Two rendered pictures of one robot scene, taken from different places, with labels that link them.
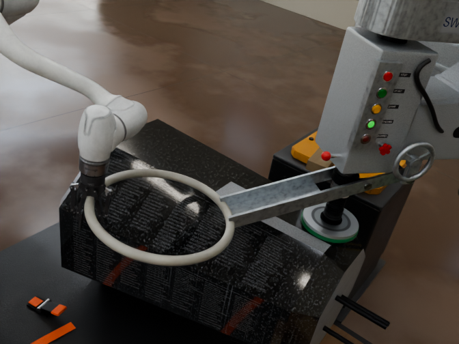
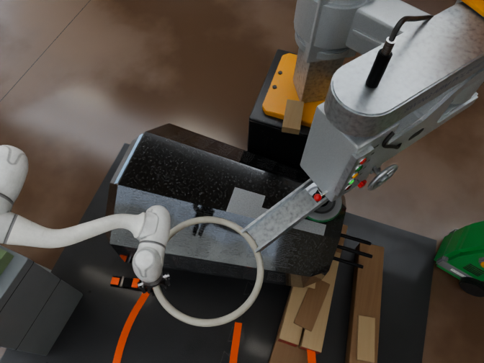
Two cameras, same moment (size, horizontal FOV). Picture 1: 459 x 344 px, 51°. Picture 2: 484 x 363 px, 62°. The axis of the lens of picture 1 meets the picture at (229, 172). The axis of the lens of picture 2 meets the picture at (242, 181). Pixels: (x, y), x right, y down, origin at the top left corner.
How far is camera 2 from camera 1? 1.08 m
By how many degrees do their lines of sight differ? 32
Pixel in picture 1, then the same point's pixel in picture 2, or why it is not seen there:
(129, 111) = (159, 228)
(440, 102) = (399, 132)
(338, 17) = not seen: outside the picture
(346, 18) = not seen: outside the picture
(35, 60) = (72, 239)
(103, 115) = (150, 262)
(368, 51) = (343, 141)
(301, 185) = (296, 194)
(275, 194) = (279, 209)
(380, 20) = (352, 130)
